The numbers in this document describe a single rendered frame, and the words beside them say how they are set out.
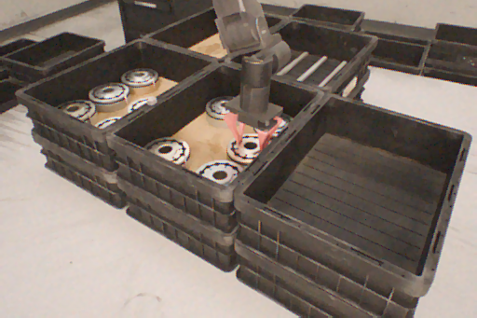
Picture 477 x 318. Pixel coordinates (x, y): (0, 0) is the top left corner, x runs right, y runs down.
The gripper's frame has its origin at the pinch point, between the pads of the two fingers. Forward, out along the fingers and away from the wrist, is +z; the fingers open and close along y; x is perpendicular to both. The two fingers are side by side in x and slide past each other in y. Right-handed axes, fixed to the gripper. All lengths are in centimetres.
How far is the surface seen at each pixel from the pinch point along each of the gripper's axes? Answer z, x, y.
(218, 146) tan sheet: 4.3, 0.3, 8.4
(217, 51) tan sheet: 2, -43, 41
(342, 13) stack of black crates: 20, -185, 46
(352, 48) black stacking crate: -4, -58, -1
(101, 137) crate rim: -3.1, 20.2, 22.5
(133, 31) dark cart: 38, -110, 158
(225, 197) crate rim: -3.6, 20.0, -7.5
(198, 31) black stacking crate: -2, -45, 51
